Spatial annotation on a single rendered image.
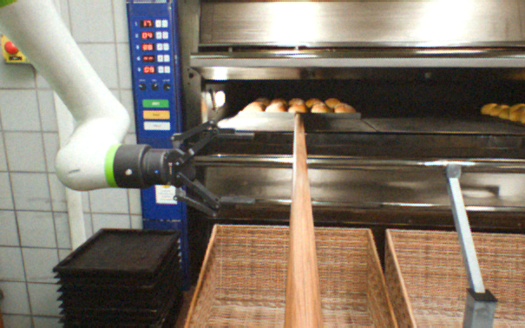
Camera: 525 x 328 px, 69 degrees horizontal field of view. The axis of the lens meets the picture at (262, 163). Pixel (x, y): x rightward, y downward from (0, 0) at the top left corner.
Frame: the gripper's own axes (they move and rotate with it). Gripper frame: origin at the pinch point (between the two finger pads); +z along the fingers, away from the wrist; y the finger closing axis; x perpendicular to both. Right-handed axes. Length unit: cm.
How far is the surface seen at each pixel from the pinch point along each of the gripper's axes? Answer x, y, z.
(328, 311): -42, 60, 22
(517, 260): -49, 42, 84
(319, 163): -17.9, 2.7, 15.3
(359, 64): -41, -21, 27
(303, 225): 31.6, -1.5, 10.5
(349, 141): -55, 4, 27
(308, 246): 36.8, -1.3, 11.0
